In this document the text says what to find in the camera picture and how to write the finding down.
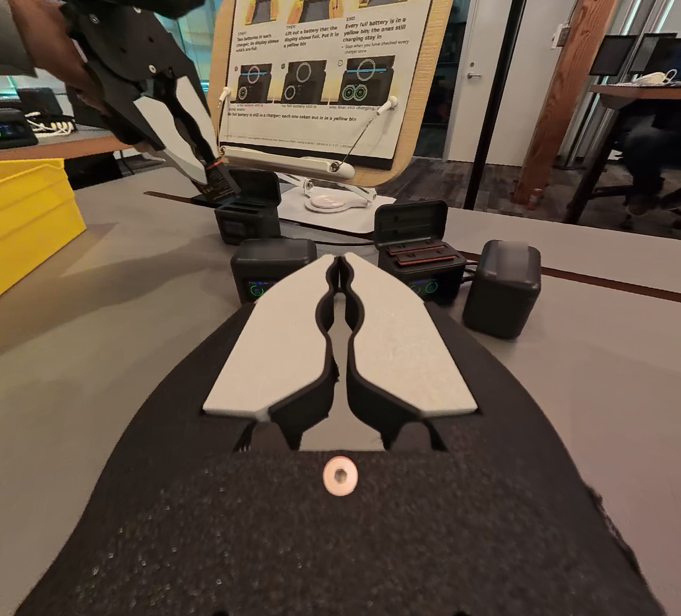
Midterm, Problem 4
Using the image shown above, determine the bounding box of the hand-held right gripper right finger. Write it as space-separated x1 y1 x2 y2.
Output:
344 252 478 420

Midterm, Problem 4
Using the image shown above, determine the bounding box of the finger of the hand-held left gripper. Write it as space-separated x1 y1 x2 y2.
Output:
174 74 229 167
131 93 216 188

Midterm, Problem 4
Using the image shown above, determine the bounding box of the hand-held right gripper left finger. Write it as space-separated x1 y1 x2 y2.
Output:
203 253 339 423

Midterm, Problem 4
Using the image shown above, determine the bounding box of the black battery orange stripe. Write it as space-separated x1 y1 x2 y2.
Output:
394 254 461 268
203 157 241 201
389 242 456 255

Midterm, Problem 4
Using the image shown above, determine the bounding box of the black battery charger case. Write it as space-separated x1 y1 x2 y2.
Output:
231 239 318 305
463 241 542 340
215 170 283 246
0 106 41 149
375 202 467 306

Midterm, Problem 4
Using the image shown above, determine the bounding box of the yellow plastic bin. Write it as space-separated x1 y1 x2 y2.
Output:
0 159 88 296

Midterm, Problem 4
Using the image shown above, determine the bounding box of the person's left hand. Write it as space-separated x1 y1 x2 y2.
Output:
6 0 109 112

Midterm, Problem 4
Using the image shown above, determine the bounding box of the white clip bar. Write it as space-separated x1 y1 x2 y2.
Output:
218 145 357 180

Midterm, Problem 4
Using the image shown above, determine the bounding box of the wooden work table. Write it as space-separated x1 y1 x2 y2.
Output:
0 127 139 163

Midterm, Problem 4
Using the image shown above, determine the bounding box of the white base mat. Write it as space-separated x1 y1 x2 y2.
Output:
279 186 397 235

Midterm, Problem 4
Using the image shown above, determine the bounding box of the wooden instruction board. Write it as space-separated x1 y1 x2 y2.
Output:
210 0 456 187

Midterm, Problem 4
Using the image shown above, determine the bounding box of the black metal leg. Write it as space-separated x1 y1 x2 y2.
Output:
465 0 546 211

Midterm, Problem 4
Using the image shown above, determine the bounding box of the wooden side table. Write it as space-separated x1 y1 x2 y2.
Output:
564 83 681 225

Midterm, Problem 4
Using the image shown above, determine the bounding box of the black computer monitor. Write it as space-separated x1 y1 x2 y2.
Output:
589 34 681 80

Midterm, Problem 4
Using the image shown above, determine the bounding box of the thin grey cord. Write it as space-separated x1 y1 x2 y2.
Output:
339 95 401 172
217 87 234 149

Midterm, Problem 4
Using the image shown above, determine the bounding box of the white coiled cable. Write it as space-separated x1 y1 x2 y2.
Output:
27 111 77 137

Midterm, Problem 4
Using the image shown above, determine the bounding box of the brown wooden post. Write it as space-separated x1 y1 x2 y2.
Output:
514 0 644 204

